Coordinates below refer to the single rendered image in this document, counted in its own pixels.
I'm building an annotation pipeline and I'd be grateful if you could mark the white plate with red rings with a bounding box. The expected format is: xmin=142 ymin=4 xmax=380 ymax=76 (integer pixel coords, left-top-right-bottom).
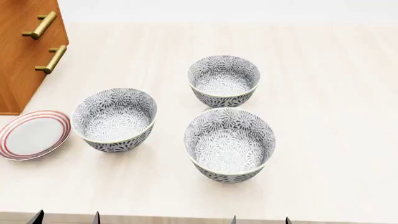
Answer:
xmin=0 ymin=110 xmax=72 ymax=161

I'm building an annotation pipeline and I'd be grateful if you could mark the brass cabinet handle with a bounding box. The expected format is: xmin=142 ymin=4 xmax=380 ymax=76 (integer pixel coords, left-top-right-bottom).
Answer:
xmin=34 ymin=44 xmax=68 ymax=75
xmin=21 ymin=11 xmax=57 ymax=39

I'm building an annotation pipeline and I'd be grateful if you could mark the black white floral bowl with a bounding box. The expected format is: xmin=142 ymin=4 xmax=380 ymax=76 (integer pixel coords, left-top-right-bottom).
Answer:
xmin=183 ymin=107 xmax=277 ymax=184
xmin=187 ymin=55 xmax=261 ymax=109
xmin=71 ymin=88 xmax=158 ymax=154

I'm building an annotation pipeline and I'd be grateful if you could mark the wooden cabinet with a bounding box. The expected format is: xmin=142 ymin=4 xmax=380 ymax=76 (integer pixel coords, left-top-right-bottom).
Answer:
xmin=0 ymin=0 xmax=70 ymax=116

